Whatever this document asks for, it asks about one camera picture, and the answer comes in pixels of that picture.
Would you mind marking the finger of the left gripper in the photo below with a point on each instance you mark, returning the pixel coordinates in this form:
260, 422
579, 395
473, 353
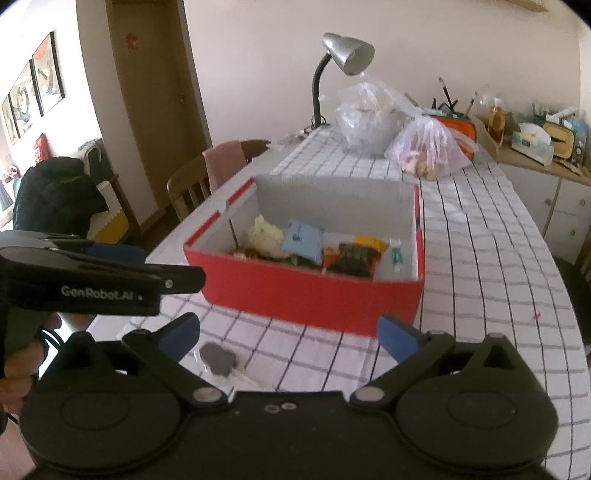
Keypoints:
70, 243

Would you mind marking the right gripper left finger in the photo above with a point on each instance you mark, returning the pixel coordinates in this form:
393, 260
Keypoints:
161, 352

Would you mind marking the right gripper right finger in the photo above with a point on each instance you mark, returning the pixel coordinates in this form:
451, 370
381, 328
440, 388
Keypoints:
416, 354

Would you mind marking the yellow snack packet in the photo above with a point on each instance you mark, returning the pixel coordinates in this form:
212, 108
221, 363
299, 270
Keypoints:
373, 243

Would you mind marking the red foil snack pack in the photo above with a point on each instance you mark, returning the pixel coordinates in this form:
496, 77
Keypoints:
247, 254

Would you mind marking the red white checkered snack pack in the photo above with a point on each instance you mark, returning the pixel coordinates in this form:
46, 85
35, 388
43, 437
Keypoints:
330, 255

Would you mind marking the white translucent snack bag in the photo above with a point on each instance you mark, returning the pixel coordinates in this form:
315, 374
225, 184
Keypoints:
266, 238

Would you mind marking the light blue packet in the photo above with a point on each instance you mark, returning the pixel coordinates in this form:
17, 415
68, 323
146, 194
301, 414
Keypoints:
303, 239

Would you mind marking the black gold snack pack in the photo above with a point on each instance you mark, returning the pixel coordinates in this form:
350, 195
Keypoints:
354, 260

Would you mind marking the blue candy wrapper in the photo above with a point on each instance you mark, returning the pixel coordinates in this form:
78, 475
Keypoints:
397, 254

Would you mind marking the person's left hand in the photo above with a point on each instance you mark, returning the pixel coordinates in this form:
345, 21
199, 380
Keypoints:
21, 368

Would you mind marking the grey sachet in clear wrap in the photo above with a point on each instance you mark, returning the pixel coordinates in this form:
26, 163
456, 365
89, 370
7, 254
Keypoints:
215, 362

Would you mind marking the black jacket on chair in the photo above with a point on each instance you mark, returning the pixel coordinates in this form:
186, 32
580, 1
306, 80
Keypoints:
57, 197

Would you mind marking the wooden chair with pink cloth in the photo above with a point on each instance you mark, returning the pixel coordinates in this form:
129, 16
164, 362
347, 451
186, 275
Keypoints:
188, 186

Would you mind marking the red cardboard box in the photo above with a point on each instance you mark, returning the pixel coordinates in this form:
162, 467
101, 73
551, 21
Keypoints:
343, 207

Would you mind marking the wooden chair right side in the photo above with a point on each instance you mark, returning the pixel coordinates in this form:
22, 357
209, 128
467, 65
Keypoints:
579, 293

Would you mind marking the wooden door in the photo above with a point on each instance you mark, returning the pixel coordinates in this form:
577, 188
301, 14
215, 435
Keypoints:
158, 81

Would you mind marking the pink plastic snack bag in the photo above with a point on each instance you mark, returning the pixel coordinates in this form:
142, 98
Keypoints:
429, 149

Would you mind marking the white sideboard cabinet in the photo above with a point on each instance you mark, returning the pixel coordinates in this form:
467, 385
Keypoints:
557, 200

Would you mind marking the orange pouch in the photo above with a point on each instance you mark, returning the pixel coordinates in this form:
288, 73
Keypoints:
463, 130

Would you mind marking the tissue box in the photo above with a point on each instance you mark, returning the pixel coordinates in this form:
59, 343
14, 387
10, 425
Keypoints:
534, 142

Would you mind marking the clear plastic bag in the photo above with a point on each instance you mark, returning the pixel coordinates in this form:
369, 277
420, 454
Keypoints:
371, 114

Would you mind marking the amber liquid bottle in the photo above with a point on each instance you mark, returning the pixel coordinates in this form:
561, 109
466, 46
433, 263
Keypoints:
497, 121

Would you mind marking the framed wall pictures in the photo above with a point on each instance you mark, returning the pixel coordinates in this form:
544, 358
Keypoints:
37, 89

